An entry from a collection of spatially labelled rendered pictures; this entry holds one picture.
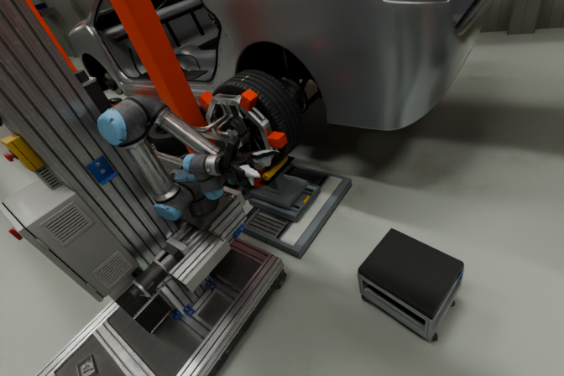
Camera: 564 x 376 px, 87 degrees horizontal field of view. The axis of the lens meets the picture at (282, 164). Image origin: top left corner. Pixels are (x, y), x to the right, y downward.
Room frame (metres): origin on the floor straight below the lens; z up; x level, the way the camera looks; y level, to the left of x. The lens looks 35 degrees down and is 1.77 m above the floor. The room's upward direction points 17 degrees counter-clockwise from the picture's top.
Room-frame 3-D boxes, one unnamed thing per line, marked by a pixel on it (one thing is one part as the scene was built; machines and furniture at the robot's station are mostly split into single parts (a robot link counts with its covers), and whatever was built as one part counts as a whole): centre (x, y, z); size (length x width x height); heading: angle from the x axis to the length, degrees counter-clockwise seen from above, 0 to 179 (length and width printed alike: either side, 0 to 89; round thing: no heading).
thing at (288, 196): (1.91, 0.08, 0.32); 0.40 x 0.30 x 0.28; 44
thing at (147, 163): (1.07, 0.51, 1.19); 0.15 x 0.12 x 0.55; 149
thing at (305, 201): (1.88, 0.06, 0.13); 0.50 x 0.36 x 0.10; 44
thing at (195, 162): (0.94, 0.29, 1.21); 0.11 x 0.08 x 0.09; 59
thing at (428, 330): (0.84, -0.47, 0.17); 0.43 x 0.36 x 0.34; 34
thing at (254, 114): (1.79, 0.21, 0.85); 0.54 x 0.07 x 0.54; 44
